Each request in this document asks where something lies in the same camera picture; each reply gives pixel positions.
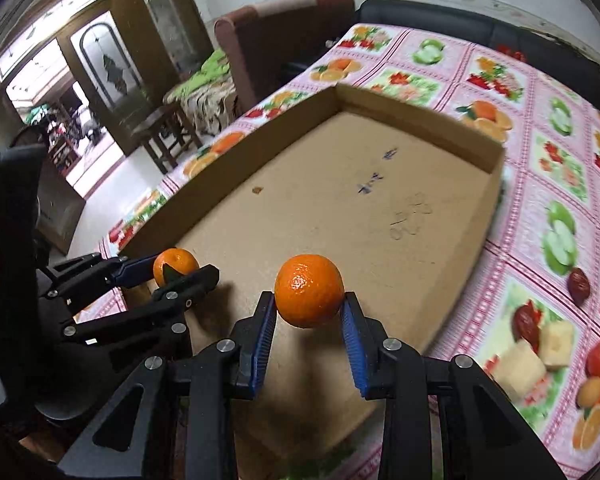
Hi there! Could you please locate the pale sugarcane piece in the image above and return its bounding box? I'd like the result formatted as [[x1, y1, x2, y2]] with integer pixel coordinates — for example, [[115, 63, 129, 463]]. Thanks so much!
[[491, 339, 546, 402], [538, 320, 574, 370]]

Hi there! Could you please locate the dark red jujube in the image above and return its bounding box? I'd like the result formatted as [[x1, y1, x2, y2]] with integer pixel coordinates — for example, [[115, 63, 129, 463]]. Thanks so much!
[[512, 302, 541, 352], [567, 268, 591, 307]]

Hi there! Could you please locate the floral fruit print tablecloth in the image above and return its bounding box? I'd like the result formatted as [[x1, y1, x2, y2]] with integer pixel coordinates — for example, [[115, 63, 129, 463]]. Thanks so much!
[[74, 22, 600, 480]]

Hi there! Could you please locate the tan longan fruit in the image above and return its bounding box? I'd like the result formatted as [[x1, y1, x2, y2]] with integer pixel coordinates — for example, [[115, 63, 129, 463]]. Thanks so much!
[[577, 376, 600, 408]]

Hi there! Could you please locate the black leather sofa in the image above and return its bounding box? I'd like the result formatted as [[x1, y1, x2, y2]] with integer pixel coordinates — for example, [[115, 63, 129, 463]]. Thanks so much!
[[356, 0, 600, 111]]

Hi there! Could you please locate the wooden glass door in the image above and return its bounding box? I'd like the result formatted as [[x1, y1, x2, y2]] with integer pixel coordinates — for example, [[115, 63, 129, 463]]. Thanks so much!
[[0, 0, 212, 155]]

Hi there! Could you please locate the dark wooden stool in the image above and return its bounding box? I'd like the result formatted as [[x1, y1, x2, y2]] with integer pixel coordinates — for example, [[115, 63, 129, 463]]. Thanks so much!
[[131, 102, 202, 174]]

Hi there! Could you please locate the red cushion ornament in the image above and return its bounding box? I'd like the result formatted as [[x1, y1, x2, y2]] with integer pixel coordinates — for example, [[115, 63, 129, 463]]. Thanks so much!
[[496, 44, 527, 63]]

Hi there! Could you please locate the brown armchair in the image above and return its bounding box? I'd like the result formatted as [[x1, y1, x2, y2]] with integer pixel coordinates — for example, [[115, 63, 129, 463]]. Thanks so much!
[[213, 0, 355, 110]]

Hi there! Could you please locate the green patterned blanket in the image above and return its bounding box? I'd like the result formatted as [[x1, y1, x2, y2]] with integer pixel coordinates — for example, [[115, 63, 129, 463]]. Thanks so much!
[[162, 49, 240, 136]]

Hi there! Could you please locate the orange mandarin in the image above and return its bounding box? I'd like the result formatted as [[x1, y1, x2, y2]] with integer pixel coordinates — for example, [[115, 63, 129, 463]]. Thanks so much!
[[274, 254, 344, 328], [152, 247, 199, 287]]

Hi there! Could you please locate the brown cardboard tray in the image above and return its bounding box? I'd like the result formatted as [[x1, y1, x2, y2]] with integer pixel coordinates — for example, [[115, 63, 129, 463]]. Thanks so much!
[[116, 82, 507, 470]]

